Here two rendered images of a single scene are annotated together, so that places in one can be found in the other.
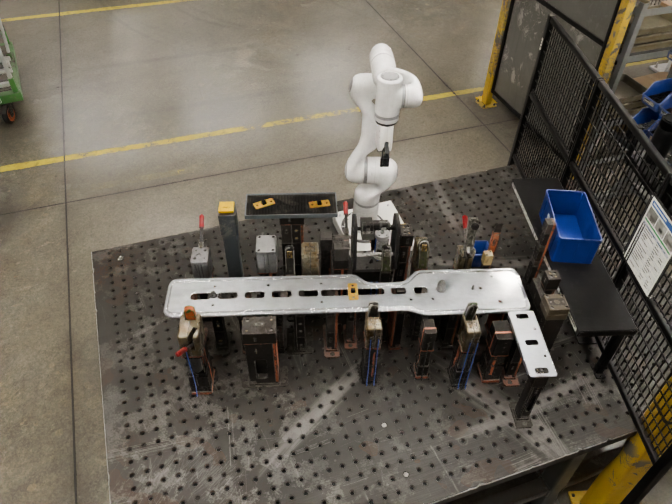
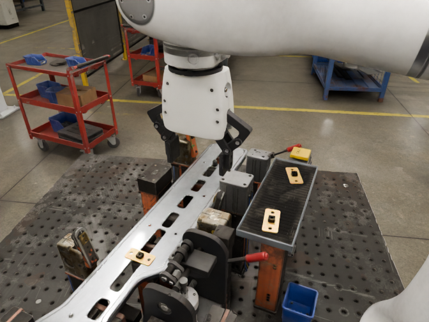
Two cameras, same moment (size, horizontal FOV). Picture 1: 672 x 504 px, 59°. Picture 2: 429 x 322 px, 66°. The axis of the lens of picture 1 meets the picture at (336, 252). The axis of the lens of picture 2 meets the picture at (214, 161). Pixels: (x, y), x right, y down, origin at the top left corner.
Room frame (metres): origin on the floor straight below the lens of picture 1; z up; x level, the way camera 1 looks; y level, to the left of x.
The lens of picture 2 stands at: (2.00, -0.55, 1.73)
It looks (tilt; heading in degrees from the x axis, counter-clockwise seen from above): 32 degrees down; 118
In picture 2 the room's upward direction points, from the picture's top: straight up
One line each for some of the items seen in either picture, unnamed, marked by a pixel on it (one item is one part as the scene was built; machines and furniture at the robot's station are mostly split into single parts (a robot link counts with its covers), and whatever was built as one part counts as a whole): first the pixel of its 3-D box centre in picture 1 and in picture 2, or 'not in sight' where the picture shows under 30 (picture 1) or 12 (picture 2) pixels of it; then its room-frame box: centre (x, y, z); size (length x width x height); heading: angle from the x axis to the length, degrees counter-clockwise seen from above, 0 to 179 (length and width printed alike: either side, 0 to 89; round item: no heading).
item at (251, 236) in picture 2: (291, 205); (282, 196); (1.83, 0.18, 1.16); 0.37 x 0.14 x 0.02; 94
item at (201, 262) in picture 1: (206, 285); (256, 190); (1.63, 0.53, 0.88); 0.11 x 0.10 x 0.36; 4
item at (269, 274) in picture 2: (293, 246); (274, 254); (1.83, 0.18, 0.92); 0.10 x 0.08 x 0.45; 94
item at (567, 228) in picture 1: (568, 225); not in sight; (1.82, -0.95, 1.09); 0.30 x 0.17 x 0.13; 177
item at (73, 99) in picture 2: not in sight; (69, 105); (-0.62, 1.45, 0.49); 0.81 x 0.47 x 0.97; 4
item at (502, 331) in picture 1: (494, 352); not in sight; (1.36, -0.62, 0.84); 0.11 x 0.10 x 0.28; 4
